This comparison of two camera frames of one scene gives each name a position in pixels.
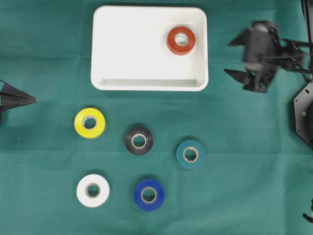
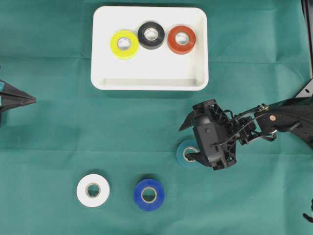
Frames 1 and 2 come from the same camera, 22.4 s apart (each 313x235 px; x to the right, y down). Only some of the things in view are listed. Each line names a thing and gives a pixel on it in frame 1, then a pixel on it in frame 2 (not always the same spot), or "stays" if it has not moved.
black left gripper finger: x=8 y=100 stays
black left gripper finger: x=10 y=96 stays
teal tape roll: x=190 y=154 stays
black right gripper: x=261 y=56 to x=214 y=133
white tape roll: x=83 y=195 stays
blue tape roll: x=142 y=203 stays
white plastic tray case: x=130 y=51 stays
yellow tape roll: x=90 y=122 to x=126 y=54
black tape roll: x=136 y=150 to x=151 y=44
